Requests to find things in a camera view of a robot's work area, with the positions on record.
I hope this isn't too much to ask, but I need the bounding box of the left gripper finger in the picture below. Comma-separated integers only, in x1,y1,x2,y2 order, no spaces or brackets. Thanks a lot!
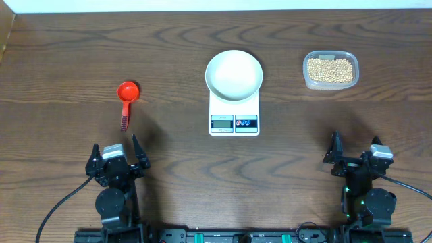
88,144,101,169
132,134,149,165

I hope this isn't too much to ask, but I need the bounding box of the red plastic measuring scoop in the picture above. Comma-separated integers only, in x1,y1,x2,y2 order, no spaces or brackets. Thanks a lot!
117,81,140,132

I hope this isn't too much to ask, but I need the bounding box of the white digital kitchen scale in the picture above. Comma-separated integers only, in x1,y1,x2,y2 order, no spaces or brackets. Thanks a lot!
209,92,260,136

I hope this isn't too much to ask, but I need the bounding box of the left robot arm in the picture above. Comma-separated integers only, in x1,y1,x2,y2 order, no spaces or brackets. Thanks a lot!
85,135,151,242

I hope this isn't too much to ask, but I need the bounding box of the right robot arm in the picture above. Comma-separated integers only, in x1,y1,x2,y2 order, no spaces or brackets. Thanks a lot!
323,131,396,227

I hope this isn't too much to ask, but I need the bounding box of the white round bowl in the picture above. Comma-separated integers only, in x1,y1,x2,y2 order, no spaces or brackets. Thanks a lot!
205,50,264,102

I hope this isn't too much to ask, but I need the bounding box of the soybeans pile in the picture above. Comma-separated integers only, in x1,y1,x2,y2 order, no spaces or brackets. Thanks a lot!
306,58,354,84

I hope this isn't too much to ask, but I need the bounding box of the clear plastic container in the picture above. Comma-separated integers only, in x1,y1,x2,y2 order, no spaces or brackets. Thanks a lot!
303,51,360,91

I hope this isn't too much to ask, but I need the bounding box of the cardboard panel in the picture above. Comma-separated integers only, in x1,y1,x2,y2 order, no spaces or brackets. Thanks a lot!
0,0,16,60

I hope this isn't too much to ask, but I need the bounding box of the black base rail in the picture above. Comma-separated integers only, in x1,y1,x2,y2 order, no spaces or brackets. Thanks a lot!
74,227,414,243

